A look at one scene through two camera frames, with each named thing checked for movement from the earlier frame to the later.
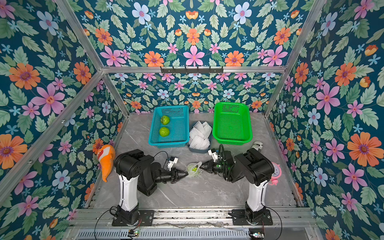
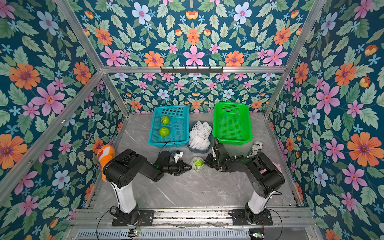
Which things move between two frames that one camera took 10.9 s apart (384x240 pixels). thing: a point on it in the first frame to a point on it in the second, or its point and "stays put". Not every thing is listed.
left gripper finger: [183, 172] to [188, 166]
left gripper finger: [186, 174] to [184, 170]
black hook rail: [192, 70] stays put
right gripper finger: [206, 169] to [209, 165]
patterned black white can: [258, 145] stays put
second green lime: [164, 132] stays put
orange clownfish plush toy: [106, 155] stays put
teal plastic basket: [170, 127] stays put
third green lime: [165, 120] stays put
